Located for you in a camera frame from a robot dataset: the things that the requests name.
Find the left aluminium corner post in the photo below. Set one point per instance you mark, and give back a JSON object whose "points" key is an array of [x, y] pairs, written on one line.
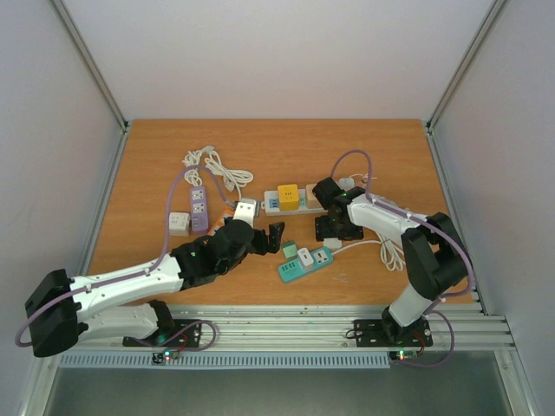
{"points": [[76, 37]]}

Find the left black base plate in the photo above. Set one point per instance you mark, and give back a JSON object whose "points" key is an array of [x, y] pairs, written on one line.
{"points": [[186, 333]]}

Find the grey slotted cable duct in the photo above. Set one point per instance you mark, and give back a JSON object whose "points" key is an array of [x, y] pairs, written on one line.
{"points": [[229, 360]]}

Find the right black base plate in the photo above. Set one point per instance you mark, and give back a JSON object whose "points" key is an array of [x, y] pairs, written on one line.
{"points": [[371, 333]]}

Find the aluminium corner post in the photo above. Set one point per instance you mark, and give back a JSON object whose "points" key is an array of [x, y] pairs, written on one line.
{"points": [[492, 16], [76, 37]]}

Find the white rounded plug adapter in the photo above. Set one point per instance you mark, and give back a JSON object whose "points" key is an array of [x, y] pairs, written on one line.
{"points": [[333, 243]]}

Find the white usb charger with cable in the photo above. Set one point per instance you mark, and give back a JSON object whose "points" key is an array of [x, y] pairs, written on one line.
{"points": [[357, 179]]}

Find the yellow cube socket adapter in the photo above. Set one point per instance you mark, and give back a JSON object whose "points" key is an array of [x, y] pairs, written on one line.
{"points": [[288, 197]]}

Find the small circuit board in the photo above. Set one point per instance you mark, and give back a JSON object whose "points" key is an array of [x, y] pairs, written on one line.
{"points": [[165, 357], [403, 355]]}

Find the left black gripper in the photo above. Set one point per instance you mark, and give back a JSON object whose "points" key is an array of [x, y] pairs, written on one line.
{"points": [[274, 240]]}

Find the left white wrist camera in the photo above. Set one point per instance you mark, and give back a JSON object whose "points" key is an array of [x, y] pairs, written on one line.
{"points": [[247, 210]]}

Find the orange power strip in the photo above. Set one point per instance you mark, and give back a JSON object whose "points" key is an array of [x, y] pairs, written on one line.
{"points": [[220, 222]]}

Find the right aluminium corner post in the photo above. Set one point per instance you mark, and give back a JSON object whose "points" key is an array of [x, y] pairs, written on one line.
{"points": [[492, 16]]}

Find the green plug adapter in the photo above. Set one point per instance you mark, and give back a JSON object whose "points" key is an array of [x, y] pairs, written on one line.
{"points": [[289, 250]]}

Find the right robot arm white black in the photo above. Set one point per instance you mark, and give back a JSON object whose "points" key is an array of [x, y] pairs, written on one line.
{"points": [[436, 260]]}

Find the right small circuit board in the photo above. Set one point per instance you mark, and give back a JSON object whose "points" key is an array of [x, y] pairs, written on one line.
{"points": [[403, 355]]}

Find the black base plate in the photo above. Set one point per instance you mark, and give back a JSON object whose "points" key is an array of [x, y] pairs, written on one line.
{"points": [[186, 333], [371, 333]]}

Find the beige cube socket adapter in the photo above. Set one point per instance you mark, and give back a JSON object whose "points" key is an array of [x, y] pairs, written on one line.
{"points": [[311, 201]]}

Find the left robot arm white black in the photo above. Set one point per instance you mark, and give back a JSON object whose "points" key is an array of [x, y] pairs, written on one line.
{"points": [[60, 306]]}

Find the teal power strip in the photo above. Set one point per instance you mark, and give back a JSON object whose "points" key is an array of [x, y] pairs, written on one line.
{"points": [[290, 271]]}

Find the white cube adapter left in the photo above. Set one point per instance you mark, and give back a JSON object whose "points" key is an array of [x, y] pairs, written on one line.
{"points": [[179, 223]]}

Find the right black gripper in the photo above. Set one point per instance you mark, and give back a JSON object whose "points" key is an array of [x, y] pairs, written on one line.
{"points": [[336, 230]]}

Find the left small circuit board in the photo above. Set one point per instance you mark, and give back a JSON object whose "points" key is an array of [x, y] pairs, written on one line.
{"points": [[165, 357]]}

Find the long white power strip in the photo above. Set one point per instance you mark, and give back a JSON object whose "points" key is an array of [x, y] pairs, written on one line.
{"points": [[272, 207]]}

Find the white grey plug adapter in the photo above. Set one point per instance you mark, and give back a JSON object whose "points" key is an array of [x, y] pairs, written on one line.
{"points": [[305, 259]]}

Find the aluminium rail frame front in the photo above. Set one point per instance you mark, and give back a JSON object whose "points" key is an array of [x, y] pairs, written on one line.
{"points": [[303, 328]]}

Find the purple power strip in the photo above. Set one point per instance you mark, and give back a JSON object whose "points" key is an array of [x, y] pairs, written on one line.
{"points": [[199, 213]]}

